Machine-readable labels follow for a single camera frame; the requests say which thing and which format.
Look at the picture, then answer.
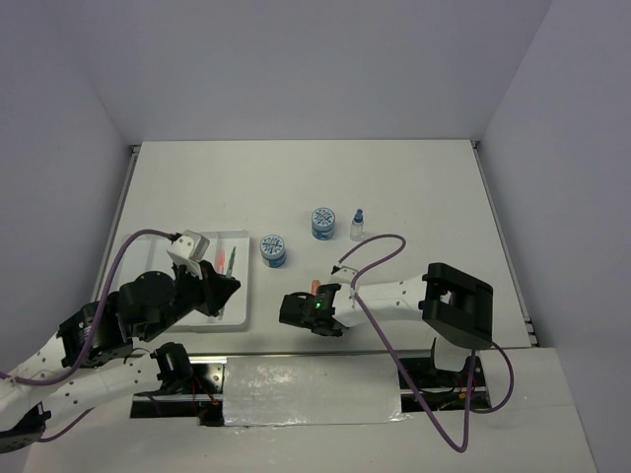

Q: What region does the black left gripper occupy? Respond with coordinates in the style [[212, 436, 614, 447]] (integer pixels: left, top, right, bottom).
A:
[[142, 257, 243, 341]]

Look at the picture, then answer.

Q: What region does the green pen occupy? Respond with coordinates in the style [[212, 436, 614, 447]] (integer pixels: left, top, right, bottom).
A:
[[218, 247, 237, 320]]

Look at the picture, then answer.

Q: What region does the orange highlighter pen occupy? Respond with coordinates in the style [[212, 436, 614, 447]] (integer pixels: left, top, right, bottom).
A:
[[215, 249, 226, 273]]

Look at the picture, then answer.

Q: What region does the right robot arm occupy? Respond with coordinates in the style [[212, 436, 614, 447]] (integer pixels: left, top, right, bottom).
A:
[[279, 263, 493, 385]]

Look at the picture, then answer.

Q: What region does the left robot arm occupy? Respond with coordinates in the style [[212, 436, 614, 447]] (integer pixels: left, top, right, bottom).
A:
[[1, 261, 241, 453]]

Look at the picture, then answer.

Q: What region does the blue slime jar near tray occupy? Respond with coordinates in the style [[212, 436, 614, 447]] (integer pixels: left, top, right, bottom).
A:
[[259, 235, 286, 268]]

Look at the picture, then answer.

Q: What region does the blue slime jar far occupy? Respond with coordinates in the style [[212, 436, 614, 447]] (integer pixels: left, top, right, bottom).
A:
[[311, 207, 336, 240]]

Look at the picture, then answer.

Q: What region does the small clear spray bottle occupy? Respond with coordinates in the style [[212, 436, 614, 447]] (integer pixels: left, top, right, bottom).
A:
[[350, 209, 364, 241]]

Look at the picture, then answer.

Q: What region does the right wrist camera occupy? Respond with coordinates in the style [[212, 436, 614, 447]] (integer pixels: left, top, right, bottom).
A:
[[329, 265, 358, 286]]

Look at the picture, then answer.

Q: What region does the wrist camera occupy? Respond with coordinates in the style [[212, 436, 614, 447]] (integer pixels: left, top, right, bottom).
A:
[[329, 265, 358, 286], [167, 231, 210, 266]]

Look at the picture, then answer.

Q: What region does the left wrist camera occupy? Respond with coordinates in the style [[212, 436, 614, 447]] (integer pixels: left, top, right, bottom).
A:
[[167, 231, 210, 266]]

